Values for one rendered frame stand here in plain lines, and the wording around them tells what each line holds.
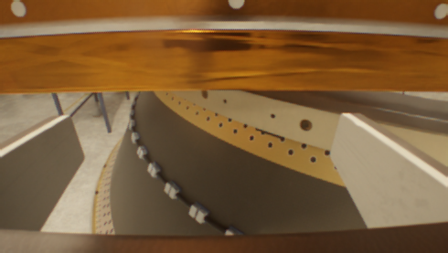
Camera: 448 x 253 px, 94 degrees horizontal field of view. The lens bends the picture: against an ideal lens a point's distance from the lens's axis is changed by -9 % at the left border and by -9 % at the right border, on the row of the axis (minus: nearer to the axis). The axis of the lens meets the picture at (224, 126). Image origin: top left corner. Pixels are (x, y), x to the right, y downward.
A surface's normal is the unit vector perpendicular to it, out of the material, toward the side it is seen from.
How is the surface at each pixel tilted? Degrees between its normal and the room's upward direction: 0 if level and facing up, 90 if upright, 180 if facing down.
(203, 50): 90
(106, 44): 90
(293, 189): 62
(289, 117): 90
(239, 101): 90
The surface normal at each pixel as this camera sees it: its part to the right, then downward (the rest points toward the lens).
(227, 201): -0.56, -0.07
